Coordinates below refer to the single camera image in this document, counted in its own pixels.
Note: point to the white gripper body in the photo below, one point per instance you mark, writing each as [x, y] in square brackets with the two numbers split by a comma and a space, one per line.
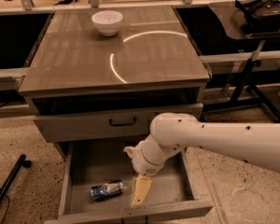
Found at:
[141, 160]

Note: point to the blue silver redbull can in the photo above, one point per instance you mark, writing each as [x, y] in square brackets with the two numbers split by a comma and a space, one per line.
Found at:
[107, 190]

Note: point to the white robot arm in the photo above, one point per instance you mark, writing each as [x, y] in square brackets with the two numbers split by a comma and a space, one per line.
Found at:
[170, 133]

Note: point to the open middle drawer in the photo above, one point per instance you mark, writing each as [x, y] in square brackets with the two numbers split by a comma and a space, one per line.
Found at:
[95, 162]

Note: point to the grey drawer cabinet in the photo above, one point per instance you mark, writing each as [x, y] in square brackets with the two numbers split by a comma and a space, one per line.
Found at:
[149, 62]

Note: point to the black side table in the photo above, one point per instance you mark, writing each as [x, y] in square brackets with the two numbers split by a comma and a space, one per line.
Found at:
[233, 21]

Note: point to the white ceramic bowl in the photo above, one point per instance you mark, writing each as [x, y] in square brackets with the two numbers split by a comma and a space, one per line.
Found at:
[107, 22]

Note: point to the black stand leg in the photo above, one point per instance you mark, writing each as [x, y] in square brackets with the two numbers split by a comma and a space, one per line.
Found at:
[21, 162]

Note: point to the top drawer with handle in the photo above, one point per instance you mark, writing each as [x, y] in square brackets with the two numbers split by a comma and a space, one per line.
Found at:
[95, 125]

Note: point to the black drawer handle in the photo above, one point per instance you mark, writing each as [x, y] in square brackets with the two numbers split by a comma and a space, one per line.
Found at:
[123, 123]

